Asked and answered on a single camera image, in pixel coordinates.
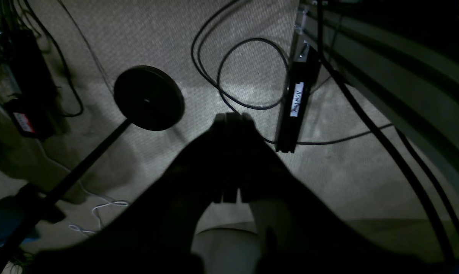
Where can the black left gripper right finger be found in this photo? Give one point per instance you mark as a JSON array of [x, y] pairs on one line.
[[299, 232]]

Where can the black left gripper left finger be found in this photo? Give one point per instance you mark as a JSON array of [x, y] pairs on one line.
[[154, 235]]

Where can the black round stand base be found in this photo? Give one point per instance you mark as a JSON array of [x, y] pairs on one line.
[[149, 98]]

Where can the black stand pole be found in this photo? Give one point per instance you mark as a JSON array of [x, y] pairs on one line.
[[31, 220]]

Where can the black box red label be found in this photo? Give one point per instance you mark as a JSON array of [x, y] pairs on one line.
[[29, 118]]

